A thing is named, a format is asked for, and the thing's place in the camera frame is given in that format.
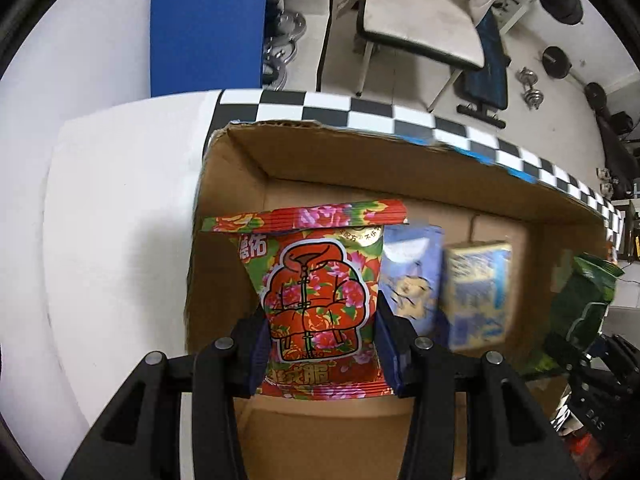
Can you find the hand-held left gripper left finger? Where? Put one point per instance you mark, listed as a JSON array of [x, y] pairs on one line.
[[260, 355]]

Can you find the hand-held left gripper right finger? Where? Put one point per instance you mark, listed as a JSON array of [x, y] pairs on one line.
[[387, 355]]

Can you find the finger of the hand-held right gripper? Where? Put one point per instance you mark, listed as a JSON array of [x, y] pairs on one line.
[[602, 347]]

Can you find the green snack packet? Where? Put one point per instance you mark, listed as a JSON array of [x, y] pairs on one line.
[[580, 305]]

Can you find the red floral snack packet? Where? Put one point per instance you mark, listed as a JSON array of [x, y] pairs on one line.
[[315, 305]]

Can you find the brown cardboard box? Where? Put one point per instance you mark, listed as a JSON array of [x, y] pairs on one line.
[[350, 180]]

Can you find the pale blue snack packet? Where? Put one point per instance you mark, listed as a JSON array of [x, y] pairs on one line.
[[411, 280]]

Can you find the blue and yellow snack packet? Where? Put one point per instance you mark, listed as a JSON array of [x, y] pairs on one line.
[[477, 295]]

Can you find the black and white checkered cloth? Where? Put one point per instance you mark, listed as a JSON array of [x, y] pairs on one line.
[[380, 110]]

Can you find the black weight plate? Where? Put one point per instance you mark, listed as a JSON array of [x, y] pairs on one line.
[[556, 61], [562, 2], [596, 96]]

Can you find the chrome dumbbell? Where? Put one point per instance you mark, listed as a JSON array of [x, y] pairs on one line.
[[532, 87]]

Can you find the blue weight bench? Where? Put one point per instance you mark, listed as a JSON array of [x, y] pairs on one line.
[[487, 70]]

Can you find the stack of silver weight plates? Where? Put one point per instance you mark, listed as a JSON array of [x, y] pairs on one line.
[[282, 45]]

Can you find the beige padded chair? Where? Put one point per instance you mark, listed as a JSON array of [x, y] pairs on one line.
[[420, 25]]

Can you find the blue upright mat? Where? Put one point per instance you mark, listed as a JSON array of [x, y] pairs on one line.
[[207, 25]]

